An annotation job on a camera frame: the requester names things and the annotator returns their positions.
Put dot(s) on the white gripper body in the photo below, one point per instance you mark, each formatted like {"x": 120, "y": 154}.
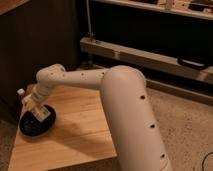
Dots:
{"x": 35, "y": 97}

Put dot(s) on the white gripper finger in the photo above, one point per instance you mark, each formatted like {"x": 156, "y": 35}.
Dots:
{"x": 28, "y": 103}

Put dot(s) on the small clear plastic bottle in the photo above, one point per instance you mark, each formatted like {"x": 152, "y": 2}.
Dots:
{"x": 40, "y": 112}

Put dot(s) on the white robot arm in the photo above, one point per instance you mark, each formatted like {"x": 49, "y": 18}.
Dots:
{"x": 129, "y": 115}

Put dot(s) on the black ceramic bowl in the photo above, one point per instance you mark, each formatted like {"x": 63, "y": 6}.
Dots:
{"x": 30, "y": 126}

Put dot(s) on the wooden table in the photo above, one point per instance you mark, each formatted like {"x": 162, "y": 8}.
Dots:
{"x": 79, "y": 135}

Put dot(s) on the vertical metal pole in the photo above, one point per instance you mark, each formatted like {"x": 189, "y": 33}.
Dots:
{"x": 90, "y": 31}

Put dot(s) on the long metal beam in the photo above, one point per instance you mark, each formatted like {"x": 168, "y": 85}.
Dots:
{"x": 146, "y": 59}

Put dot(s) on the wooden shelf board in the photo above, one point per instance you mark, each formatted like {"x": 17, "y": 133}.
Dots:
{"x": 177, "y": 7}

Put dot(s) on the black handle on beam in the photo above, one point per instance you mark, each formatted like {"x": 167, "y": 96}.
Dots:
{"x": 191, "y": 65}

